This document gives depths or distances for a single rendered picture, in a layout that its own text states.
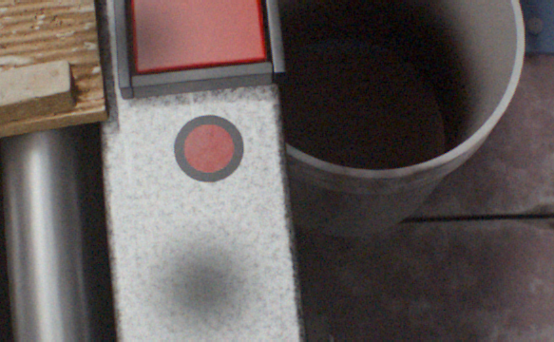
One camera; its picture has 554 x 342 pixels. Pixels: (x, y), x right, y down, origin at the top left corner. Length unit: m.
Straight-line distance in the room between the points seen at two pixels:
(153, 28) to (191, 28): 0.02
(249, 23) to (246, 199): 0.08
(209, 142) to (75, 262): 0.08
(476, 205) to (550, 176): 0.11
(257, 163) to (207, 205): 0.03
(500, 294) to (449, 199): 0.13
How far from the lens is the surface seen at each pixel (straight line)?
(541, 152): 1.56
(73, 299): 0.56
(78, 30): 0.57
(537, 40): 1.60
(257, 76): 0.57
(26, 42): 0.58
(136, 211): 0.57
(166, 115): 0.58
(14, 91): 0.54
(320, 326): 0.64
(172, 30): 0.58
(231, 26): 0.58
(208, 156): 0.57
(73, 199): 0.57
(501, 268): 1.52
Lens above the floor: 1.46
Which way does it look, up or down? 75 degrees down
